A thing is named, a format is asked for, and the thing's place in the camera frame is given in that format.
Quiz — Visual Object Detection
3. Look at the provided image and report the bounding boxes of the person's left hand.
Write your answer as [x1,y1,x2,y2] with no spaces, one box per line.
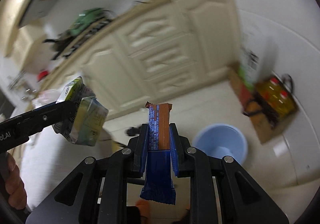
[5,154,27,210]

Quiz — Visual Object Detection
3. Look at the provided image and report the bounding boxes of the red small object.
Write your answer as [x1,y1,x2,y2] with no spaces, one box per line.
[37,70,49,82]

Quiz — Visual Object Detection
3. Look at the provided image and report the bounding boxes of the black gas stove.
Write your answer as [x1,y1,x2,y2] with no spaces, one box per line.
[43,18,113,60]

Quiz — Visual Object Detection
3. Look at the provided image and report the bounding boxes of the cream kitchen cabinet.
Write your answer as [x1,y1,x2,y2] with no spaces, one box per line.
[41,0,240,119]

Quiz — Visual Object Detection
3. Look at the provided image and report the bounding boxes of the orange slipper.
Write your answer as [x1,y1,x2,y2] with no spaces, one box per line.
[135,199,150,224]

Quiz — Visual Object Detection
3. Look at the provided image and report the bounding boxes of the blue orange snack wrapper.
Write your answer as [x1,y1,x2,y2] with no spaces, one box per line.
[140,102,176,205]

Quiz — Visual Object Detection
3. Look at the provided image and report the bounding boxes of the brown cardboard box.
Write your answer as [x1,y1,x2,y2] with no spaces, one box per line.
[228,63,298,144]

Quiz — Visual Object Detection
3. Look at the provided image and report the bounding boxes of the crushed green drink carton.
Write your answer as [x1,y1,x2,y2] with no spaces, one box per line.
[52,76,108,147]

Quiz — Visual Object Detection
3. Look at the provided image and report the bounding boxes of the light blue trash bucket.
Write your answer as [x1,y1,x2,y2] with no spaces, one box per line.
[192,124,248,164]

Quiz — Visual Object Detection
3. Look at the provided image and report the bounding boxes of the green electric pot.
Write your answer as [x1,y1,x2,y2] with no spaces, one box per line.
[69,8,107,37]

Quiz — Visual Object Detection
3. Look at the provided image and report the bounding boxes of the white green rice bag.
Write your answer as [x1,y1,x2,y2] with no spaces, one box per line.
[238,37,272,91]

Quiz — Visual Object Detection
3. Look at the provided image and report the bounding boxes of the yellow cooking oil bottle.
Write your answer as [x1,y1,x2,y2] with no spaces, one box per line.
[255,77,281,108]

